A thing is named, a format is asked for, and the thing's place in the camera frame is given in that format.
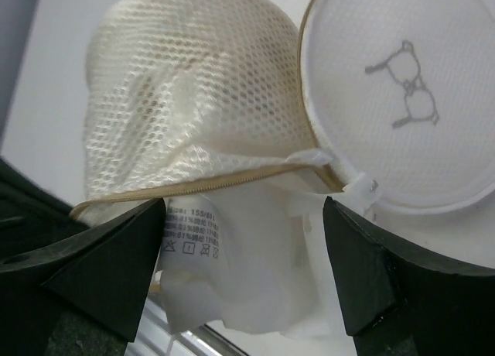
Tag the aluminium mounting rail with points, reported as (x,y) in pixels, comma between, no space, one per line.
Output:
(154,337)

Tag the white mesh laundry bag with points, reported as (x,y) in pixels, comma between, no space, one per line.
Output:
(389,102)

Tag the white bra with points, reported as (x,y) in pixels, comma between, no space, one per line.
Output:
(238,256)

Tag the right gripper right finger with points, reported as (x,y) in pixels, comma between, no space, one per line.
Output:
(398,298)

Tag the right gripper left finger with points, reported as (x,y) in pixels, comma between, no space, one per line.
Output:
(68,288)

